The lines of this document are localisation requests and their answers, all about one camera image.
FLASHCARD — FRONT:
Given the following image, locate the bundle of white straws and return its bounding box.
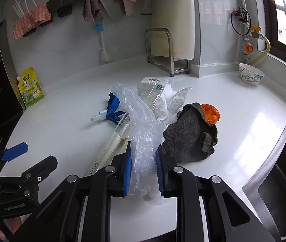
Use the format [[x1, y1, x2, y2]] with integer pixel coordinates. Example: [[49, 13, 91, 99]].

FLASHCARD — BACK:
[[12, 0, 38, 20]]

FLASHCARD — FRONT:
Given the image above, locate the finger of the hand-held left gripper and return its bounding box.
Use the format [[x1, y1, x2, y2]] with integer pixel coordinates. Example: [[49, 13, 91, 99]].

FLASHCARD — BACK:
[[0, 142, 29, 163], [0, 155, 58, 190]]

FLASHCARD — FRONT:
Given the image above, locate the orange plastic cup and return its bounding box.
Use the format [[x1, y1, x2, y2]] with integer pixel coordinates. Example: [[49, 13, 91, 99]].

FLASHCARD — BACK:
[[200, 103, 220, 125]]

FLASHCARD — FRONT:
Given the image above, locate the steel sink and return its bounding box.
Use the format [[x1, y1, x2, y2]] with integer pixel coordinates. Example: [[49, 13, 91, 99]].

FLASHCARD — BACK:
[[242, 110, 286, 242]]

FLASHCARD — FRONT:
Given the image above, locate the clear chopstick package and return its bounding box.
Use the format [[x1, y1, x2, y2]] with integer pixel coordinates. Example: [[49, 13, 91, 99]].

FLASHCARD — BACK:
[[84, 111, 131, 177]]

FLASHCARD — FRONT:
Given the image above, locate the purple grey cloth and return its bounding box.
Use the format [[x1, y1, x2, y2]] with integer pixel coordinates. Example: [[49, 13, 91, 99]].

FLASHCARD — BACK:
[[82, 0, 101, 24]]

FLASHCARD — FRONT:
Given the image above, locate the clear plastic bag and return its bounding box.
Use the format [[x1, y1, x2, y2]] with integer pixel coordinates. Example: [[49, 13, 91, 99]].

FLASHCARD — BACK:
[[110, 82, 165, 205]]

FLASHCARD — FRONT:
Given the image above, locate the steel cleaver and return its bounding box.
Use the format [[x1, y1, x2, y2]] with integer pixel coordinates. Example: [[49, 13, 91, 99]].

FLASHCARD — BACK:
[[99, 0, 123, 19]]

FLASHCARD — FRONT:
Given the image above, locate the blue white bottle brush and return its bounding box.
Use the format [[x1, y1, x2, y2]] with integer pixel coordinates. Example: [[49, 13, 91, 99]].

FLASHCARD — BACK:
[[94, 15, 111, 62]]

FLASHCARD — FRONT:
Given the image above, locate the steel board rack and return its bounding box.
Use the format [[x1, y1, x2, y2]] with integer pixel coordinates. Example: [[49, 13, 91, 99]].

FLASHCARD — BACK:
[[144, 28, 191, 76]]

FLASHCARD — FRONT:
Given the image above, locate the gas valve yellow handle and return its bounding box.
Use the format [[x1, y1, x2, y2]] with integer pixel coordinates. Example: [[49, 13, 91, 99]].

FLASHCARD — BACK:
[[250, 26, 263, 40]]

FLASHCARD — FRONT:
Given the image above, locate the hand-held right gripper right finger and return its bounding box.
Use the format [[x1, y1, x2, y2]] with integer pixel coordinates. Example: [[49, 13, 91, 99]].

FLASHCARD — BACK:
[[155, 145, 282, 242]]

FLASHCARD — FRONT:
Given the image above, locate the pink wavy cloth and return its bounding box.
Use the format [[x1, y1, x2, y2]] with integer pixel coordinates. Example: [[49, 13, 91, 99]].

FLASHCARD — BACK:
[[13, 3, 52, 40]]

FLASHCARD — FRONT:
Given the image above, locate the white plastic hook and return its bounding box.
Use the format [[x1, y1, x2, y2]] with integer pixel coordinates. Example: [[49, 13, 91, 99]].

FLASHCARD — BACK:
[[91, 109, 108, 122]]

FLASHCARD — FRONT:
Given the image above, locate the white cutting board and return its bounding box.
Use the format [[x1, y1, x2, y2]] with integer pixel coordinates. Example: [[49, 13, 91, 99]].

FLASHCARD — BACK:
[[150, 0, 201, 60]]

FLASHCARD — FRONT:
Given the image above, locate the yellow gas hose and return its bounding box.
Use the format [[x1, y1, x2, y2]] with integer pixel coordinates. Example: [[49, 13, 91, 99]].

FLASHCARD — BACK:
[[248, 35, 271, 66]]

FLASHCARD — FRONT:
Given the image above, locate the clear labelled zip bag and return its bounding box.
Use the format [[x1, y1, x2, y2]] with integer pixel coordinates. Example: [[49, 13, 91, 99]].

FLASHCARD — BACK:
[[136, 76, 170, 112]]

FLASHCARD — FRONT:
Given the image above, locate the yellow green pouch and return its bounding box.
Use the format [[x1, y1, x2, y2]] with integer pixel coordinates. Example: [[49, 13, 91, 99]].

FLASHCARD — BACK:
[[17, 67, 45, 108]]

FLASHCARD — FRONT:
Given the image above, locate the gas regulator orange dial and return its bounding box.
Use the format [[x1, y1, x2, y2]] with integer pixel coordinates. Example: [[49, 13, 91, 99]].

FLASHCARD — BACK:
[[241, 40, 255, 63]]

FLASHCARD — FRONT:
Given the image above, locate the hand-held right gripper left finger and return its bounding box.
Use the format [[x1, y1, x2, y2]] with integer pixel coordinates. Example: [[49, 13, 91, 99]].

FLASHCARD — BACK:
[[10, 141, 133, 242]]

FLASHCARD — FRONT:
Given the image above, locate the white patterned bowl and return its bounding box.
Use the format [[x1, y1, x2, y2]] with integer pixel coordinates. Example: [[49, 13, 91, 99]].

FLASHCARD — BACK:
[[238, 63, 265, 87]]

